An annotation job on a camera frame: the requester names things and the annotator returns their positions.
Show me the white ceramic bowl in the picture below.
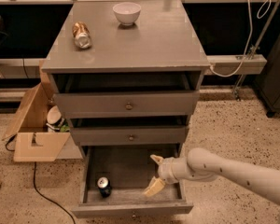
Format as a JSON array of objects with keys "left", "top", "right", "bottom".
[{"left": 113, "top": 2, "right": 141, "bottom": 26}]

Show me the grey wooden drawer cabinet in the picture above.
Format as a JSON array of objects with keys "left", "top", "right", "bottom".
[{"left": 41, "top": 0, "right": 211, "bottom": 161}]

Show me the brown can lying down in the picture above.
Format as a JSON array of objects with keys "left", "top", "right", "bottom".
[{"left": 72, "top": 21, "right": 92, "bottom": 49}]

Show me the black floor cable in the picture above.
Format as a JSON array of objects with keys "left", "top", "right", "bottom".
[{"left": 5, "top": 134, "right": 77, "bottom": 224}]

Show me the dark grey side cabinet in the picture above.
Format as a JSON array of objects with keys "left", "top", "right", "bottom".
[{"left": 255, "top": 34, "right": 280, "bottom": 118}]

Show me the grey middle drawer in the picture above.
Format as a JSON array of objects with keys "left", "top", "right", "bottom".
[{"left": 71, "top": 116, "right": 189, "bottom": 146}]

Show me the metal diagonal pole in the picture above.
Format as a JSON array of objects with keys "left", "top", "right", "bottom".
[{"left": 232, "top": 0, "right": 280, "bottom": 101}]

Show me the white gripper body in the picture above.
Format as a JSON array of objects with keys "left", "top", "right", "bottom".
[{"left": 158, "top": 157, "right": 190, "bottom": 184}]

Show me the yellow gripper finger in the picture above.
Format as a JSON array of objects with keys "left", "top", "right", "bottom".
[
  {"left": 143, "top": 176, "right": 165, "bottom": 197},
  {"left": 150, "top": 154, "right": 163, "bottom": 165}
]

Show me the grey drawer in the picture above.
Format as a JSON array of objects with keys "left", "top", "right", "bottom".
[
  {"left": 72, "top": 144, "right": 193, "bottom": 218},
  {"left": 54, "top": 72, "right": 199, "bottom": 119},
  {"left": 71, "top": 116, "right": 189, "bottom": 146}
]

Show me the grey top drawer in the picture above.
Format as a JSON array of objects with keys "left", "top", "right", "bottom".
[{"left": 54, "top": 72, "right": 199, "bottom": 119}]

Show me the white hanging cable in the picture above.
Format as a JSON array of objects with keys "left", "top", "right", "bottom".
[{"left": 208, "top": 0, "right": 273, "bottom": 78}]

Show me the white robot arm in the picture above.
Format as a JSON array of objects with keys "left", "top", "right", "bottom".
[{"left": 144, "top": 147, "right": 280, "bottom": 224}]

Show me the white item in box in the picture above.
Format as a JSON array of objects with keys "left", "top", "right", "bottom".
[{"left": 46, "top": 105, "right": 64, "bottom": 132}]

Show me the open cardboard box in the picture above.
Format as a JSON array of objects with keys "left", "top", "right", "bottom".
[{"left": 3, "top": 60, "right": 70, "bottom": 162}]

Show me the grey bottom drawer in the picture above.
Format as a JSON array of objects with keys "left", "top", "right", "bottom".
[{"left": 72, "top": 144, "right": 193, "bottom": 218}]

